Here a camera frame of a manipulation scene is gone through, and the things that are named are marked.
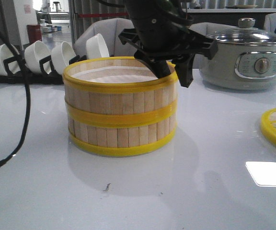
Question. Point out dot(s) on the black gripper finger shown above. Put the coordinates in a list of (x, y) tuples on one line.
[(183, 68), (159, 68)]

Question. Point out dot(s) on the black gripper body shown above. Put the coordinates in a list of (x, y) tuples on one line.
[(162, 38)]

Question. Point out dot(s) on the bamboo steamer tray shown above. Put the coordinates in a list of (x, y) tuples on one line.
[(118, 104), (122, 142)]

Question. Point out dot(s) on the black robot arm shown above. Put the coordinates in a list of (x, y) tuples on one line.
[(141, 9)]

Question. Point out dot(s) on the left grey armchair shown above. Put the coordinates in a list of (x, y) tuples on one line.
[(110, 30)]

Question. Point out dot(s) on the grey electric cooking pot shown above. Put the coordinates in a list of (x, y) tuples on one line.
[(241, 67)]

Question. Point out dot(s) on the white bowl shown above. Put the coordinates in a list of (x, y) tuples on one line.
[(61, 55), (5, 53), (96, 47), (34, 53)]

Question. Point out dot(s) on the red barrier belt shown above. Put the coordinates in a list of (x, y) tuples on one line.
[(118, 14)]

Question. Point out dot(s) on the dark counter cabinet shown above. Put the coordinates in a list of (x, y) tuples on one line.
[(230, 16)]

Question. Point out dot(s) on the glass pot lid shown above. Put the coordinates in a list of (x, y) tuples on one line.
[(245, 34)]

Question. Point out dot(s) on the wooden plate on counter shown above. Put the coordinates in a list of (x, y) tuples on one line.
[(241, 7)]

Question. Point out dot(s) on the red trash bin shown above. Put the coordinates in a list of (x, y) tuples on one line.
[(34, 33)]

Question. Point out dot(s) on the black dish rack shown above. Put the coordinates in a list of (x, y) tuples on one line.
[(48, 73)]

